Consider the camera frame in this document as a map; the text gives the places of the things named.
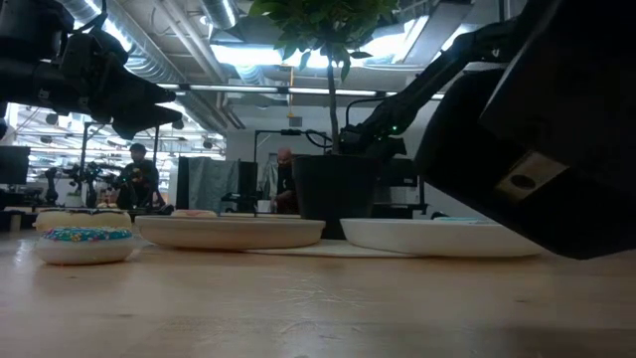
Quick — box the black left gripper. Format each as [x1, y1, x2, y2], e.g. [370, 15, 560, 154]
[51, 19, 184, 141]

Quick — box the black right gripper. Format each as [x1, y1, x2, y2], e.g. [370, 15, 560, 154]
[339, 105, 409, 160]

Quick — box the large pink frosted donut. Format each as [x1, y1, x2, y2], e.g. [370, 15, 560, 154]
[170, 209, 219, 220]

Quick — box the small blue sprinkled donut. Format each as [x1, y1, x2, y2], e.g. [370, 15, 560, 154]
[35, 227, 136, 267]

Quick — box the black background cabinet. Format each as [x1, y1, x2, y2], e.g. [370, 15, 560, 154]
[375, 157, 429, 220]

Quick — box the black plant pot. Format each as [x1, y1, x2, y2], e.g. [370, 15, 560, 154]
[291, 154, 382, 241]

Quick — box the long ceiling light strip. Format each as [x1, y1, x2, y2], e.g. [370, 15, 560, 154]
[157, 83, 446, 100]

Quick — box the person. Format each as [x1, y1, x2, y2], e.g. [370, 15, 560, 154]
[114, 142, 161, 210]
[270, 147, 299, 215]

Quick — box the grey partition screen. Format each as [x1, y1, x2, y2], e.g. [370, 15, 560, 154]
[176, 156, 258, 213]

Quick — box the white round plate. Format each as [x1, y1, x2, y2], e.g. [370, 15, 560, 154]
[339, 218, 546, 259]

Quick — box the white round mat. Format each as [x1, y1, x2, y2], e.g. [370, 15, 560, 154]
[242, 238, 423, 260]

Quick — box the green leafy plant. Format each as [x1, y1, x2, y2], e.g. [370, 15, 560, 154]
[246, 0, 401, 156]

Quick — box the black computer monitor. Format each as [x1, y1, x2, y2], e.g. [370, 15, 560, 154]
[0, 145, 32, 186]

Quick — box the tan round plate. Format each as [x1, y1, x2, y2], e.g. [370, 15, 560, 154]
[133, 214, 327, 251]

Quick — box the silver ceiling ventilation duct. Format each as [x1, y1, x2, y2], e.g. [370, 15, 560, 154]
[57, 0, 188, 85]
[198, 0, 239, 31]

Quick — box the black background rig frame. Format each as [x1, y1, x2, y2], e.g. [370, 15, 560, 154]
[253, 128, 328, 216]
[79, 120, 161, 208]

